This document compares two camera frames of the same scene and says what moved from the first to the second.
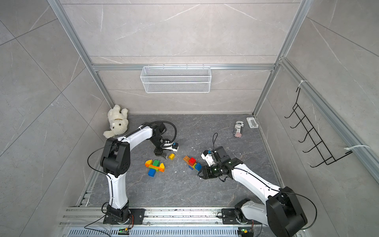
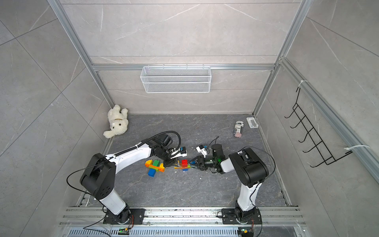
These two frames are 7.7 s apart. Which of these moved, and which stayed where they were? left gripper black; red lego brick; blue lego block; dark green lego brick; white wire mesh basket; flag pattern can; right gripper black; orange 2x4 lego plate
Moved: red lego brick; left gripper black; right gripper black
Stayed: dark green lego brick; blue lego block; white wire mesh basket; orange 2x4 lego plate; flag pattern can
